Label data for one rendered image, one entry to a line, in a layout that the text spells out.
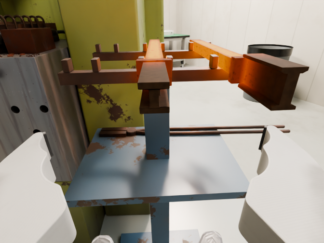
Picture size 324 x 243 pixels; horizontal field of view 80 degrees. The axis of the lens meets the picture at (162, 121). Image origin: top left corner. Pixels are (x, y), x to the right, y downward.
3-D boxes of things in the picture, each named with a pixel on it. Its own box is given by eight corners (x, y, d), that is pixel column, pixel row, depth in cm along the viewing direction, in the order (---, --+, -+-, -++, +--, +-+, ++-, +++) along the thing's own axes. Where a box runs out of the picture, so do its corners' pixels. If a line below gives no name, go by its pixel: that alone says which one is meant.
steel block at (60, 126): (72, 181, 72) (34, 57, 52) (-31, 184, 72) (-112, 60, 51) (107, 115, 122) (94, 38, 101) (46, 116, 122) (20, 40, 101)
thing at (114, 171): (252, 197, 42) (254, 191, 41) (63, 208, 40) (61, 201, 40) (213, 128, 68) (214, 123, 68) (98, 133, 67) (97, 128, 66)
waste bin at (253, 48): (287, 100, 264) (303, 47, 232) (261, 107, 244) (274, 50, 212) (255, 89, 304) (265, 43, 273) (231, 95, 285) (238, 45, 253)
